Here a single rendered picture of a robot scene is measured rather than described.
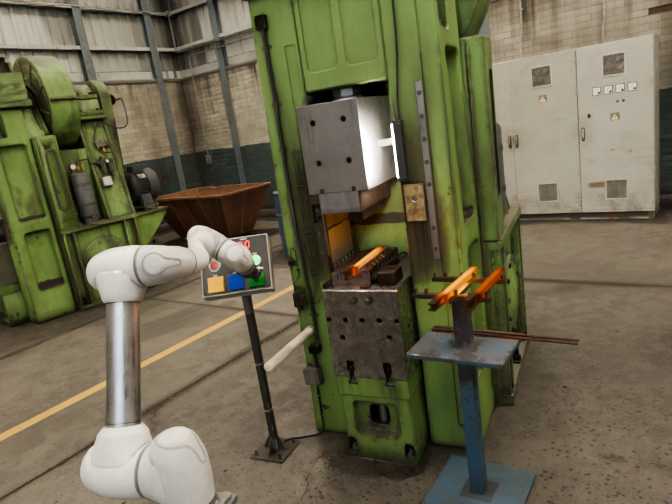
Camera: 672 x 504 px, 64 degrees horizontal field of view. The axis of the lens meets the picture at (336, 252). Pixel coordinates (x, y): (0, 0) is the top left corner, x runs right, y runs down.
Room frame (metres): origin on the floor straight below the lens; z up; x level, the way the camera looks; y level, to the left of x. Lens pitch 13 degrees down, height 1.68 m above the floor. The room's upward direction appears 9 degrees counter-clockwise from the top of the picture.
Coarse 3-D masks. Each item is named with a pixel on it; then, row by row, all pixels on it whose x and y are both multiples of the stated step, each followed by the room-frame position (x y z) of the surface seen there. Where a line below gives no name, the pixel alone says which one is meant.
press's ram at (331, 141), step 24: (384, 96) 2.72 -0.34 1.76; (312, 120) 2.51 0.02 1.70; (336, 120) 2.44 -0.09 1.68; (360, 120) 2.41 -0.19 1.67; (384, 120) 2.68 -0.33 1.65; (312, 144) 2.50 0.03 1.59; (336, 144) 2.45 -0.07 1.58; (360, 144) 2.40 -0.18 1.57; (384, 144) 2.55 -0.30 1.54; (312, 168) 2.51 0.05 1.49; (336, 168) 2.46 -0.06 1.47; (360, 168) 2.41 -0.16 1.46; (384, 168) 2.61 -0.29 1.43; (312, 192) 2.52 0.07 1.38; (336, 192) 2.47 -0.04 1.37
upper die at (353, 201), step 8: (384, 184) 2.73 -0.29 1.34; (344, 192) 2.45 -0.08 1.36; (352, 192) 2.43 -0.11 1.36; (360, 192) 2.44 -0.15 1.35; (368, 192) 2.52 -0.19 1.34; (376, 192) 2.61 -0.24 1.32; (384, 192) 2.71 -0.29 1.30; (320, 200) 2.50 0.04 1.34; (328, 200) 2.49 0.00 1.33; (336, 200) 2.47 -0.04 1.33; (344, 200) 2.45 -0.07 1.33; (352, 200) 2.43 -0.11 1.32; (360, 200) 2.43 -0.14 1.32; (368, 200) 2.51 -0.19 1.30; (376, 200) 2.60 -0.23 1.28; (328, 208) 2.49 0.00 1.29; (336, 208) 2.47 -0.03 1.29; (344, 208) 2.45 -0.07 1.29; (352, 208) 2.44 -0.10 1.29; (360, 208) 2.42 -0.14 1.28
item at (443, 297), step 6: (468, 270) 2.18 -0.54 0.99; (474, 270) 2.18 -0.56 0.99; (462, 276) 2.11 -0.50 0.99; (468, 276) 2.12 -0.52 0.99; (456, 282) 2.05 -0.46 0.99; (462, 282) 2.06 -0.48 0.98; (450, 288) 1.99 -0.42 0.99; (456, 288) 2.01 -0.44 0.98; (438, 294) 1.92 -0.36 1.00; (444, 294) 1.91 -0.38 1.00; (450, 294) 1.96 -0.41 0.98; (432, 300) 1.87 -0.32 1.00; (438, 300) 1.87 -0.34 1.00; (444, 300) 1.91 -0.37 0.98; (432, 306) 1.84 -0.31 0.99; (438, 306) 1.87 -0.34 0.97
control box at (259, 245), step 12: (240, 240) 2.61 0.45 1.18; (252, 240) 2.61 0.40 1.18; (264, 240) 2.60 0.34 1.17; (252, 252) 2.57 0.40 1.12; (264, 252) 2.57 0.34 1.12; (264, 264) 2.54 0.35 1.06; (204, 276) 2.54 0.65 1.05; (216, 276) 2.53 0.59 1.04; (204, 288) 2.51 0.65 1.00; (228, 288) 2.50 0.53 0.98; (252, 288) 2.49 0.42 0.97; (264, 288) 2.48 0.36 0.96
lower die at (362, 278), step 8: (384, 248) 2.76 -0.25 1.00; (392, 248) 2.76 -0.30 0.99; (360, 256) 2.71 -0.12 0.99; (376, 256) 2.64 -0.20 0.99; (384, 256) 2.62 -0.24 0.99; (344, 264) 2.63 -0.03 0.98; (352, 264) 2.57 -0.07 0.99; (336, 272) 2.51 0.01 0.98; (360, 272) 2.44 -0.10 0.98; (368, 272) 2.42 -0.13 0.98; (336, 280) 2.50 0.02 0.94; (344, 280) 2.48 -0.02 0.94; (352, 280) 2.46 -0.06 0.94; (360, 280) 2.44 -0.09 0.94; (368, 280) 2.42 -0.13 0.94; (376, 280) 2.48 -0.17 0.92
